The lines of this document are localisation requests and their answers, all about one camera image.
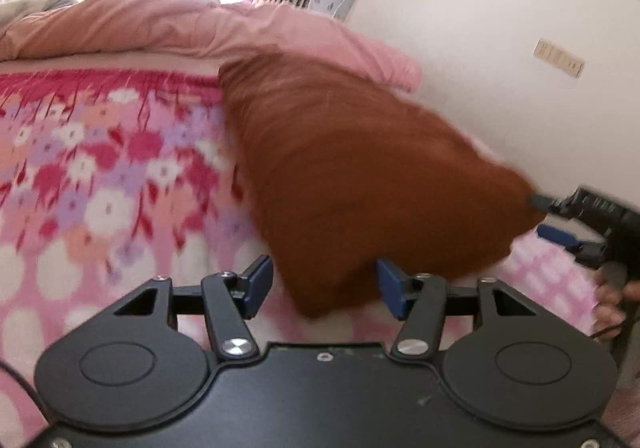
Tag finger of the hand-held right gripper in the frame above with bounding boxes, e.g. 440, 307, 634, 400
527, 193, 576, 219
537, 224, 606, 269

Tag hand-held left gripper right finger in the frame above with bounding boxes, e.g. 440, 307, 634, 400
376, 257, 546, 359

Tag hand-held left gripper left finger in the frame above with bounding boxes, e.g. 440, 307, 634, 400
114, 255, 274, 360

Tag brown jacket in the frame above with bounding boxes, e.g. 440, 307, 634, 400
217, 53, 548, 320

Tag person's right hand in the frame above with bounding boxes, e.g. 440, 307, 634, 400
592, 278, 640, 340

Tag pink floral bed sheet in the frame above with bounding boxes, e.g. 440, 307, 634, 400
0, 53, 640, 448

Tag pink quilt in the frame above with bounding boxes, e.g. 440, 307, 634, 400
0, 0, 422, 92

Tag black cable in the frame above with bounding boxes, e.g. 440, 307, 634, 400
0, 362, 53, 429

